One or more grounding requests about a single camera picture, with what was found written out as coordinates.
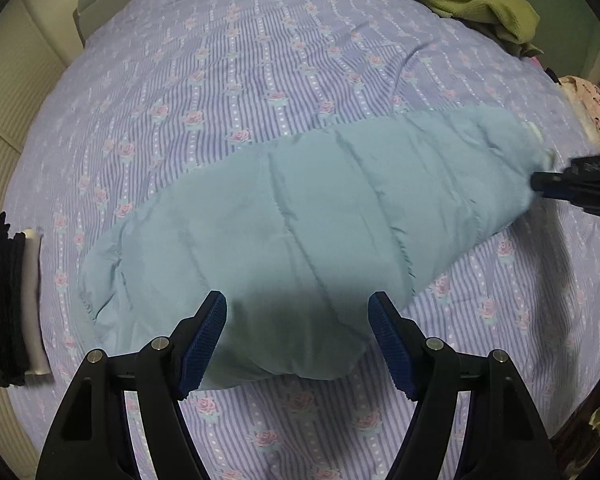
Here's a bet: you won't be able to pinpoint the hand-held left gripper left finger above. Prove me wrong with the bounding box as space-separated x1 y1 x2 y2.
35 290 228 480

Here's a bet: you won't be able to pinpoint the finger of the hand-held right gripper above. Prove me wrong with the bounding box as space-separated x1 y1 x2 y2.
529 156 600 221

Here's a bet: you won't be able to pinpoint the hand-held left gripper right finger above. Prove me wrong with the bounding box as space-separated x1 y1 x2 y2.
367 291 553 480

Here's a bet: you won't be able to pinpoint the light blue pants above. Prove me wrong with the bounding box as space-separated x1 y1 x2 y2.
77 106 556 390

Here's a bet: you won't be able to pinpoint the pink printed cloth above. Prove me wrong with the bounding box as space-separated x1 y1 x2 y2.
557 75 600 153

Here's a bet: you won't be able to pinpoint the black garment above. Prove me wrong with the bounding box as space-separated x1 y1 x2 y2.
0 211 31 388

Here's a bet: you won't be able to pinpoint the dark floral cloth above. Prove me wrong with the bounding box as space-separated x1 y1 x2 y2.
550 360 600 480

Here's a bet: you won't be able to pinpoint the purple floral striped bedsheet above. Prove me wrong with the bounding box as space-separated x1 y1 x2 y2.
2 0 600 480

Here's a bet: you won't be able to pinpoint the grey headboard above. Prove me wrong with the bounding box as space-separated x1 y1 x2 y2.
72 0 173 46

